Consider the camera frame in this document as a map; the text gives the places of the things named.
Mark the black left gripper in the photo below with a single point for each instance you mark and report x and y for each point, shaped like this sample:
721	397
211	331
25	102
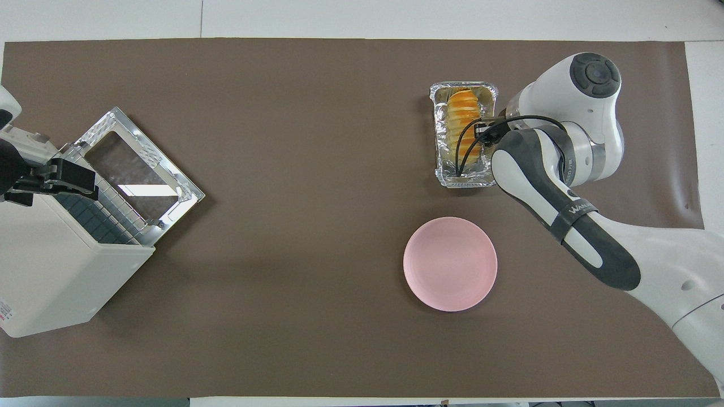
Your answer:
68	178

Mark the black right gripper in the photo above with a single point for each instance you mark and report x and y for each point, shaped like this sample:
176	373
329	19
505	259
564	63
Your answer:
492	133

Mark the golden braided bread loaf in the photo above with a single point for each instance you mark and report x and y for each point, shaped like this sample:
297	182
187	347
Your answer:
461	110

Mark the aluminium foil baking tray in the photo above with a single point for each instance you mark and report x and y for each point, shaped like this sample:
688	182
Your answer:
441	141

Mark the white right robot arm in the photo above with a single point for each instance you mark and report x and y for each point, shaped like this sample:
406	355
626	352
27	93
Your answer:
594	113

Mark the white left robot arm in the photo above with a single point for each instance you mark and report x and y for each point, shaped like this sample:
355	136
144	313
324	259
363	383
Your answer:
22	144

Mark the glass oven door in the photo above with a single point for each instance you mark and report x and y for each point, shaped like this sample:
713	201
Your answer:
136	169

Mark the cream toaster oven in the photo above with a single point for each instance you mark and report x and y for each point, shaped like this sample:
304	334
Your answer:
51	271

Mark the pink round plate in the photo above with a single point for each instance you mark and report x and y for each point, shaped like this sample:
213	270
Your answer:
450	264

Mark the brown table mat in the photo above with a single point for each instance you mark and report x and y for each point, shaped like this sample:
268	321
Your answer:
311	169

